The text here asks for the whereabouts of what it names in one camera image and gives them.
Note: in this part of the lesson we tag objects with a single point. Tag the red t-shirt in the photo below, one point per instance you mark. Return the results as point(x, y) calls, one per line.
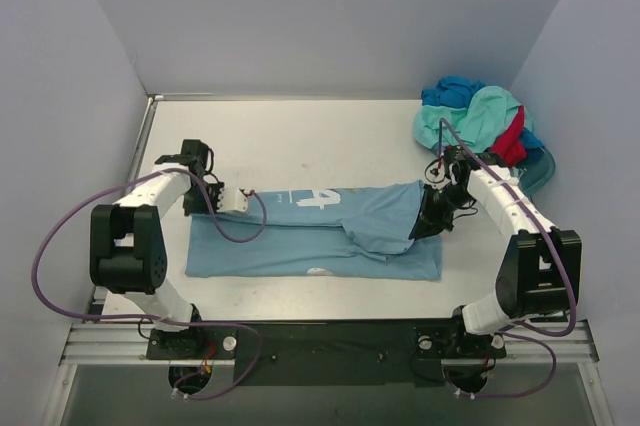
point(508, 146)

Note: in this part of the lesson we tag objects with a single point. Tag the light blue printed t-shirt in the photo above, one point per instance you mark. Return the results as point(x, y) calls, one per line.
point(343, 232)

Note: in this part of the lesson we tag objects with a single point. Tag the translucent teal plastic basket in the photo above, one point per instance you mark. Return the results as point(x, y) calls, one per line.
point(535, 171)

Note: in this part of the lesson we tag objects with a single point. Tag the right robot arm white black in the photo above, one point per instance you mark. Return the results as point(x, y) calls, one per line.
point(540, 272)

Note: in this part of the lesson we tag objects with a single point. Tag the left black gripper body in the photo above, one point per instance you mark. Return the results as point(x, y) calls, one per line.
point(208, 200)

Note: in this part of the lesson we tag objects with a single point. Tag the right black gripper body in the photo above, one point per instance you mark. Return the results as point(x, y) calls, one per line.
point(432, 211)

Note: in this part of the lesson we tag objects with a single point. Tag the royal blue t-shirt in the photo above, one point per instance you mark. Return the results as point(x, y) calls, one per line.
point(457, 92)

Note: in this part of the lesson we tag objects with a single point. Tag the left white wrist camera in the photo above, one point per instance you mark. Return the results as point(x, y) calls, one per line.
point(234, 201)

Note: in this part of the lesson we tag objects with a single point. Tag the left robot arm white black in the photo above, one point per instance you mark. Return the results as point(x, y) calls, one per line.
point(174, 175)

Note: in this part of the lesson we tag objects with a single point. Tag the aluminium front rail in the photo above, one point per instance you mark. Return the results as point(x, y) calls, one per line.
point(105, 379)

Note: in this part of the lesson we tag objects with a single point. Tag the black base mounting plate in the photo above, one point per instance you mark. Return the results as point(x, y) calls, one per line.
point(424, 352)

